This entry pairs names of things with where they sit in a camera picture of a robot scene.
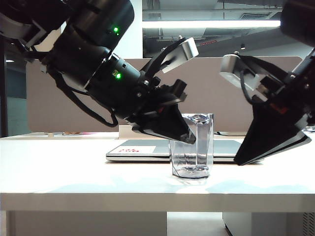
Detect long white ceiling light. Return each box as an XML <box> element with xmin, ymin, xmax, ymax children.
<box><xmin>142</xmin><ymin>19</ymin><xmax>282</xmax><ymax>29</ymax></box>

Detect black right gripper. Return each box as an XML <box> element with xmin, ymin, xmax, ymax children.
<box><xmin>233</xmin><ymin>73</ymin><xmax>313</xmax><ymax>166</ymax></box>

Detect black left camera bracket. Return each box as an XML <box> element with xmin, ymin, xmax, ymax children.
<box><xmin>141</xmin><ymin>40</ymin><xmax>188</xmax><ymax>83</ymax></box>

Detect black camera bracket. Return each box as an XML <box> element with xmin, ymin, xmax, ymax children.
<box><xmin>141</xmin><ymin>40</ymin><xmax>188</xmax><ymax>83</ymax></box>
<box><xmin>240</xmin><ymin>55</ymin><xmax>291</xmax><ymax>82</ymax></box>

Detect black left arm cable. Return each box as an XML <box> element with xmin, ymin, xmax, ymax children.
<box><xmin>55</xmin><ymin>73</ymin><xmax>120</xmax><ymax>128</ymax></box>

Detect brown fabric desk divider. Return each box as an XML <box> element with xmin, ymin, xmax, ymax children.
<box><xmin>26</xmin><ymin>56</ymin><xmax>304</xmax><ymax>134</ymax></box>

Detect black right camera bracket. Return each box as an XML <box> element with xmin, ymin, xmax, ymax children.
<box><xmin>240</xmin><ymin>55</ymin><xmax>291</xmax><ymax>82</ymax></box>

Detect pink and orange papers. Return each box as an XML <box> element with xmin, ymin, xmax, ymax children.
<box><xmin>55</xmin><ymin>131</ymin><xmax>99</xmax><ymax>136</ymax></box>

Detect white desk support panel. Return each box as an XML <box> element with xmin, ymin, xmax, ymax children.
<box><xmin>6</xmin><ymin>210</ymin><xmax>168</xmax><ymax>236</ymax></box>

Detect silver closed laptop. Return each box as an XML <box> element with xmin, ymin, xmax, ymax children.
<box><xmin>105</xmin><ymin>139</ymin><xmax>266</xmax><ymax>163</ymax></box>

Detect white under-desk cabinet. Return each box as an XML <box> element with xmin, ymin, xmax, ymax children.
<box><xmin>223</xmin><ymin>211</ymin><xmax>315</xmax><ymax>236</ymax></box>

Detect transparent faceted water cup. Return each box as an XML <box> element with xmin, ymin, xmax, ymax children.
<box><xmin>169</xmin><ymin>113</ymin><xmax>215</xmax><ymax>179</ymax></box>

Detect white laptop sticker red print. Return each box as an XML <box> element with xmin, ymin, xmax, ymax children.
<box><xmin>110</xmin><ymin>146</ymin><xmax>158</xmax><ymax>155</ymax></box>

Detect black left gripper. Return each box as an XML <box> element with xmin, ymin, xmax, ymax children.
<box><xmin>126</xmin><ymin>79</ymin><xmax>197</xmax><ymax>145</ymax></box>

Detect black right camera cable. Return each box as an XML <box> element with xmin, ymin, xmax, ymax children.
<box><xmin>239</xmin><ymin>69</ymin><xmax>269</xmax><ymax>106</ymax></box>

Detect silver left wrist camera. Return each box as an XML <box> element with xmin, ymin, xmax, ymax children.
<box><xmin>161</xmin><ymin>37</ymin><xmax>200</xmax><ymax>74</ymax></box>

